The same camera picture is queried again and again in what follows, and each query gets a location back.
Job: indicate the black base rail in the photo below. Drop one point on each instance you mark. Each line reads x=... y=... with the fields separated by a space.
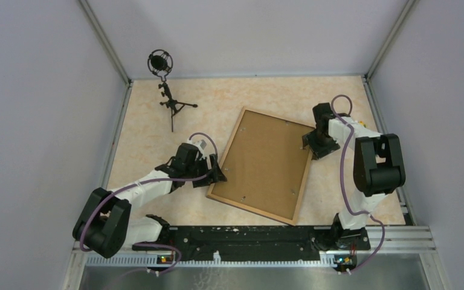
x=260 y=243

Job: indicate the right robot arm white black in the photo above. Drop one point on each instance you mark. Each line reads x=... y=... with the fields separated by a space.
x=378 y=169

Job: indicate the white cable duct strip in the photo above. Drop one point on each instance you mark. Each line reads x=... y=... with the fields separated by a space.
x=154 y=261

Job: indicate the wooden picture frame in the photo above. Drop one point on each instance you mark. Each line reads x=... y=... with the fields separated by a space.
x=260 y=166

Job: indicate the black microphone on tripod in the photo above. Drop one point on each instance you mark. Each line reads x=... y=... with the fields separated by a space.
x=160 y=64

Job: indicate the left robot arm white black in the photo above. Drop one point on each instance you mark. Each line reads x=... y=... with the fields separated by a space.
x=104 y=225

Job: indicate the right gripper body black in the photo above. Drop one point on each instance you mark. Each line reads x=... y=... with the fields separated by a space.
x=319 y=145

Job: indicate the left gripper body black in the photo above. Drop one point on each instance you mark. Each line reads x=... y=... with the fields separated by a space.
x=200 y=167

